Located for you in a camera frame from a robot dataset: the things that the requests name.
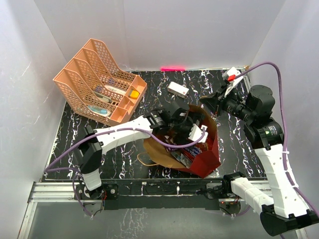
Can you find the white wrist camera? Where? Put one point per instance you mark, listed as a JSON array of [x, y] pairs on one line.
[[230, 76], [198, 134]]

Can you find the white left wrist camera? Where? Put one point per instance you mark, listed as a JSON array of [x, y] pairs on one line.
[[198, 134]]

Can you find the blue white item in organizer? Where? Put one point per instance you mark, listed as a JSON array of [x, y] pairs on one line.
[[99, 110]]

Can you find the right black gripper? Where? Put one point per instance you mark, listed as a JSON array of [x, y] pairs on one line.
[[216, 100]]

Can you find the silver blue snack wrapper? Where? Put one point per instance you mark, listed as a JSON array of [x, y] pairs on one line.
[[181, 158]]

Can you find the orange yellow block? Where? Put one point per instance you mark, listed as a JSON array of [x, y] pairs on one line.
[[134, 94]]

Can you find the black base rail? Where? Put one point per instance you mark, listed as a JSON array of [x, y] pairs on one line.
[[178, 193]]

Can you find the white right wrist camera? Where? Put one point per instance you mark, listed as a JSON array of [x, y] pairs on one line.
[[230, 76]]

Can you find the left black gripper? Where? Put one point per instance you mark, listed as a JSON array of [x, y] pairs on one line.
[[183, 138]]

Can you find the red candy bag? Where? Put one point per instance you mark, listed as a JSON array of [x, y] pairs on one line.
[[192, 151]]

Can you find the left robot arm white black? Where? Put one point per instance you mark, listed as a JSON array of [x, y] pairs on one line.
[[171, 127]]

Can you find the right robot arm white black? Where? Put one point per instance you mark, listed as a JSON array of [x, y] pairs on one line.
[[285, 210]]

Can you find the white packet in organizer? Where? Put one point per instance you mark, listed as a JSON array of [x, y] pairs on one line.
[[113, 91]]

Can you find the red brown paper bag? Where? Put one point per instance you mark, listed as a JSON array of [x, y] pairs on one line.
[[203, 164]]

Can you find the small white red box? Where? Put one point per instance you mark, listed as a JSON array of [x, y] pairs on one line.
[[178, 89]]

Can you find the pink plastic file organizer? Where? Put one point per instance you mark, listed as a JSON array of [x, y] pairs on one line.
[[82, 82]]

